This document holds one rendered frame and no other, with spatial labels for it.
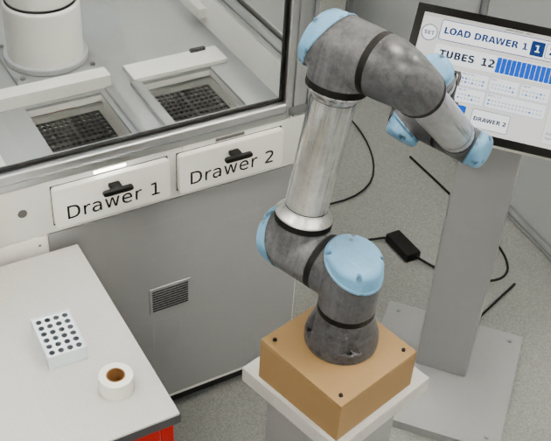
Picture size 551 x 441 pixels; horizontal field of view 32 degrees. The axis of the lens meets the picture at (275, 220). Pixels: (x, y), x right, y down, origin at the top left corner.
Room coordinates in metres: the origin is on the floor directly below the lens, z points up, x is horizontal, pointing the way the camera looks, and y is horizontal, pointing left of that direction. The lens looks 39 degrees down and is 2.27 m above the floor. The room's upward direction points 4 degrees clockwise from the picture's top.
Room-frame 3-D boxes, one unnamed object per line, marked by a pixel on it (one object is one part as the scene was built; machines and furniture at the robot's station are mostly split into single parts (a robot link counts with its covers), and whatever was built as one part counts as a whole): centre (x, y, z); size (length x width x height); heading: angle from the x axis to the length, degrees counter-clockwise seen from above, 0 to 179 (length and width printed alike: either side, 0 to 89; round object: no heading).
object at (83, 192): (1.81, 0.39, 0.87); 0.29 x 0.02 x 0.11; 122
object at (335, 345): (1.39, -0.15, 0.91); 0.15 x 0.15 x 0.10
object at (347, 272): (1.39, -0.15, 1.03); 0.13 x 0.12 x 0.14; 52
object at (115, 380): (1.31, 0.30, 0.78); 0.07 x 0.07 x 0.04
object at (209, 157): (1.98, 0.12, 0.87); 0.29 x 0.02 x 0.11; 122
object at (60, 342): (1.42, 0.44, 0.78); 0.12 x 0.08 x 0.04; 30
